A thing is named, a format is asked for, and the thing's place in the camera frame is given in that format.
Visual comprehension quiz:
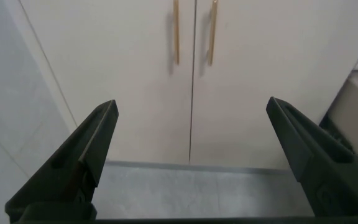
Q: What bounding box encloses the white kitchen cabinet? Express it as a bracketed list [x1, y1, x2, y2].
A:
[3, 0, 358, 175]

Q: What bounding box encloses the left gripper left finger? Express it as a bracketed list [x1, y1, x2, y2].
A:
[4, 99, 119, 223]

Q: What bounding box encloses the white cabinet door, wooden handle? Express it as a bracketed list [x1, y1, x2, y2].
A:
[19, 0, 196, 165]
[189, 0, 358, 170]

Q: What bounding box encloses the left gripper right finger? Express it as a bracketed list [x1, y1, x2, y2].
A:
[265, 96, 358, 218]

